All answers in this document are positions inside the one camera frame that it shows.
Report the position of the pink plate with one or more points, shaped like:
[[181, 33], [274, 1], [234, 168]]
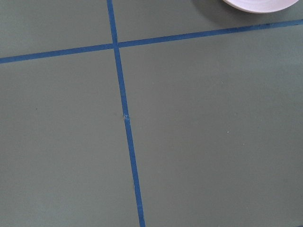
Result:
[[261, 6]]

